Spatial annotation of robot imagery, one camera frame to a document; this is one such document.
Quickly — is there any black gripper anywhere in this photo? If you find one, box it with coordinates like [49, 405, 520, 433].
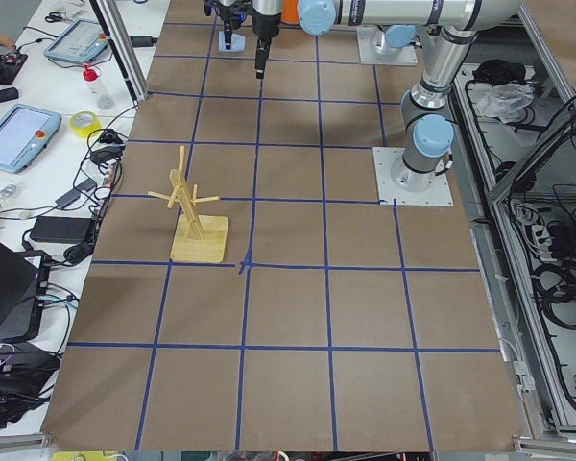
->
[219, 0, 243, 51]
[252, 12, 281, 80]

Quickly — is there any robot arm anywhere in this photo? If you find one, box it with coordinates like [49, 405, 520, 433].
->
[204, 1, 416, 60]
[298, 0, 521, 192]

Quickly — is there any wooden cup rack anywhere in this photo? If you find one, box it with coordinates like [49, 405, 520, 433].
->
[148, 146, 229, 264]

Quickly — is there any orange can container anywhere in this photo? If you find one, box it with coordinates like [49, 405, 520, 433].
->
[281, 0, 299, 25]

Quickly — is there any red cap squeeze bottle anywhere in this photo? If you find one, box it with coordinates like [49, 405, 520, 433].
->
[83, 64, 114, 110]

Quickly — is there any far teach pendant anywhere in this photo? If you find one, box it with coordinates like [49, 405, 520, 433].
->
[43, 19, 108, 64]

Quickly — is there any teach pendant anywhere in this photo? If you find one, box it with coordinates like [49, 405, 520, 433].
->
[0, 104, 62, 173]
[43, 19, 108, 64]

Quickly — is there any yellow tape roll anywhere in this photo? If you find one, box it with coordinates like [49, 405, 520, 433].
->
[69, 110, 102, 138]

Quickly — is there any near teach pendant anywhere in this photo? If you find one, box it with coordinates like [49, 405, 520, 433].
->
[0, 104, 62, 173]

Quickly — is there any crumpled white cloth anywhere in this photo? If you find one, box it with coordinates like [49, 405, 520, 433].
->
[475, 84, 535, 123]

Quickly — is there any large black power brick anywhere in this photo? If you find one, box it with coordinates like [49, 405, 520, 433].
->
[30, 216, 93, 244]

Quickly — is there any brown paper table cover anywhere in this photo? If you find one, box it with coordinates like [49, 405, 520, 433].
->
[43, 1, 523, 452]

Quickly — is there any black laptop computer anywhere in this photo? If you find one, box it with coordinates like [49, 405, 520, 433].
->
[0, 242, 50, 344]

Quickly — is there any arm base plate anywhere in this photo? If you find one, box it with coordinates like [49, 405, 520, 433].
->
[372, 147, 453, 206]
[357, 24, 418, 66]

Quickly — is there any aluminium frame post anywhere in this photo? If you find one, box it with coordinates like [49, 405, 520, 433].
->
[89, 0, 148, 104]

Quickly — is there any black cable bundle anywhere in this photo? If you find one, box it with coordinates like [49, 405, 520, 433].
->
[21, 127, 126, 265]

